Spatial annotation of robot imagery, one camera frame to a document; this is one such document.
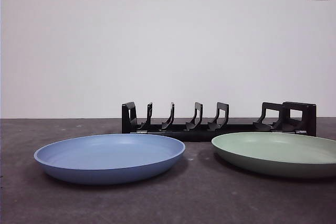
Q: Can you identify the blue round plate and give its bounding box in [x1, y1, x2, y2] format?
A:
[33, 133, 186, 185]

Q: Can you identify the green round plate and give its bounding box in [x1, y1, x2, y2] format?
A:
[211, 131, 336, 179]

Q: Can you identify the black plate rack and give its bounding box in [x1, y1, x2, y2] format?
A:
[121, 101, 317, 142]

